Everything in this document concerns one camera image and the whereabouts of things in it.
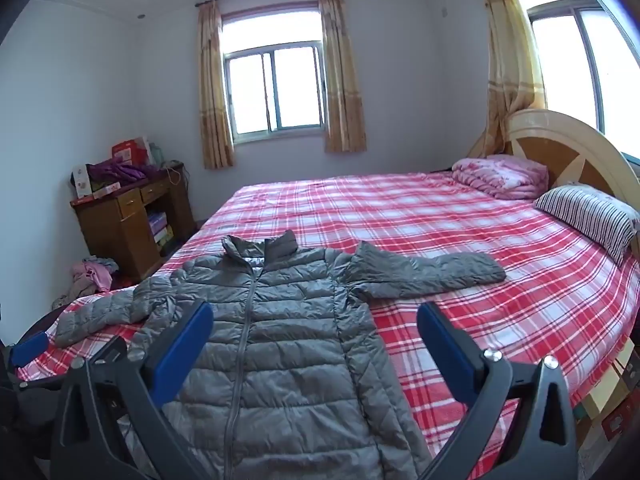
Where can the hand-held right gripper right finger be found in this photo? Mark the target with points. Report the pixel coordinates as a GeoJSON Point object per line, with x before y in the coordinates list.
{"type": "Point", "coordinates": [446, 355]}

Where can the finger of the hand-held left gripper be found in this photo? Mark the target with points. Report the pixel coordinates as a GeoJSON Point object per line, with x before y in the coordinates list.
{"type": "Point", "coordinates": [29, 350]}

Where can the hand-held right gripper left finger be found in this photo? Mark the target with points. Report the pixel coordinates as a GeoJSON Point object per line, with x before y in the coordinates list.
{"type": "Point", "coordinates": [181, 357]}

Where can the grey puffer jacket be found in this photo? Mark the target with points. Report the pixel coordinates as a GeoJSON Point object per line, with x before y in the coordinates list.
{"type": "Point", "coordinates": [290, 335]}

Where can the pile of clothes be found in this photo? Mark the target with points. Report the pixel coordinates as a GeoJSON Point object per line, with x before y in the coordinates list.
{"type": "Point", "coordinates": [92, 277]}

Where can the yellow green box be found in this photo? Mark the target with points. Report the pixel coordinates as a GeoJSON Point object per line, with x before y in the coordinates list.
{"type": "Point", "coordinates": [164, 240]}

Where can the purple white box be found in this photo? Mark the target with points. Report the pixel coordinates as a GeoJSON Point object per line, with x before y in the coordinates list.
{"type": "Point", "coordinates": [157, 222]}

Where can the red plaid bed sheet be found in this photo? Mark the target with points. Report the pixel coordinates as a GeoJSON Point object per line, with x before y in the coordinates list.
{"type": "Point", "coordinates": [400, 220]}

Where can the brown wooden desk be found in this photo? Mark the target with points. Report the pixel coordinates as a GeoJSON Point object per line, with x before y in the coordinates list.
{"type": "Point", "coordinates": [112, 230]}

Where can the cardboard boxes beside bed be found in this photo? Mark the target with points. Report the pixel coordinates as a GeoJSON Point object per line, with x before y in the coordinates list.
{"type": "Point", "coordinates": [612, 400]}

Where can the flat red white box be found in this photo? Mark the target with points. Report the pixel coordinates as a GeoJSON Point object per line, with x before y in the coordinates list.
{"type": "Point", "coordinates": [106, 191]}

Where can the white upright box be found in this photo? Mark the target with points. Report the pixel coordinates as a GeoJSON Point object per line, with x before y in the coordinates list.
{"type": "Point", "coordinates": [81, 181]}

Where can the pink folded blanket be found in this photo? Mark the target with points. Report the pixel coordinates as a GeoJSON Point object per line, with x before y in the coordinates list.
{"type": "Point", "coordinates": [500, 175]}

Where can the purple cloth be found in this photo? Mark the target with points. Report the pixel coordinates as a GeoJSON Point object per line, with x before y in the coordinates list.
{"type": "Point", "coordinates": [117, 171]}

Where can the striped pillow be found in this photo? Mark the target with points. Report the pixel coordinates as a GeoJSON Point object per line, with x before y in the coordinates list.
{"type": "Point", "coordinates": [590, 217]}

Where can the red cardboard box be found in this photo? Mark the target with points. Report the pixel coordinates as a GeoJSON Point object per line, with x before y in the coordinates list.
{"type": "Point", "coordinates": [131, 151]}

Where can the cream wooden bed headboard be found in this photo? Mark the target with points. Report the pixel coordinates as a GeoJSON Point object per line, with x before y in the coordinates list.
{"type": "Point", "coordinates": [550, 135]}

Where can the yellow patterned curtain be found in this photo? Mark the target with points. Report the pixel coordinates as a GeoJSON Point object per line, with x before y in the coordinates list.
{"type": "Point", "coordinates": [510, 60]}
{"type": "Point", "coordinates": [342, 75]}
{"type": "Point", "coordinates": [214, 95]}

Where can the small sliding window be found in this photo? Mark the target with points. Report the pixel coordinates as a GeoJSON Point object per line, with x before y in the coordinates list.
{"type": "Point", "coordinates": [272, 75]}

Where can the large arched window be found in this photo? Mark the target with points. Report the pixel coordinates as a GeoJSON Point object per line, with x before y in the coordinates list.
{"type": "Point", "coordinates": [570, 60]}

